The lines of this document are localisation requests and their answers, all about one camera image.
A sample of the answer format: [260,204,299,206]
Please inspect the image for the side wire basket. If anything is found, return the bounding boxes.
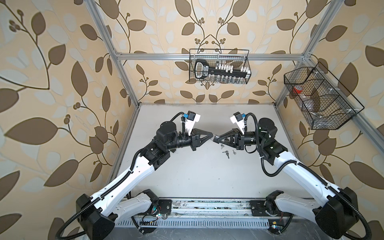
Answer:
[284,62,365,130]

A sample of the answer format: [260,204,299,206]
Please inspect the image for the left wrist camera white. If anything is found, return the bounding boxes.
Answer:
[184,111,201,136]

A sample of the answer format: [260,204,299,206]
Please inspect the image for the black padlock front keys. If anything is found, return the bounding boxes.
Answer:
[211,135,218,142]

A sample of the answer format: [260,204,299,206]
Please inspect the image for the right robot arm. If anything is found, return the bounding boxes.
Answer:
[213,112,373,240]

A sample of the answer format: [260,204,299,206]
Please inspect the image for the red capped item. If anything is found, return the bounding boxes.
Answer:
[292,86,303,95]

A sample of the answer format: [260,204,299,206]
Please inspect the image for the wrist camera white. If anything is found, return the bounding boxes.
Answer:
[184,111,201,136]
[230,112,246,134]

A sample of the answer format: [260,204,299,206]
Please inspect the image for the black socket set holder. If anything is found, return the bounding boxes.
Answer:
[192,60,251,80]

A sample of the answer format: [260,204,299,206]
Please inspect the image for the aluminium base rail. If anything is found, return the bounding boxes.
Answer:
[87,197,337,230]

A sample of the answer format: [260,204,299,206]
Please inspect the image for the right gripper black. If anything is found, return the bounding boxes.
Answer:
[217,128,264,151]

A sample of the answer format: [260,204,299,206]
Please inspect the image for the back wire basket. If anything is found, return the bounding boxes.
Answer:
[189,48,252,85]

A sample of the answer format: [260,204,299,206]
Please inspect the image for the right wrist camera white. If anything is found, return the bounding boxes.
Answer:
[230,112,246,134]

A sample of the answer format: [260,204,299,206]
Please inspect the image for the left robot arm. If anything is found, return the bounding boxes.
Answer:
[55,111,213,240]

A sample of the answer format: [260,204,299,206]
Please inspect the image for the clear plastic bag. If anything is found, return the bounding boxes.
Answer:
[304,107,334,130]

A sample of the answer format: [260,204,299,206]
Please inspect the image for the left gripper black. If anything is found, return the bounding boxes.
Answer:
[164,127,213,152]

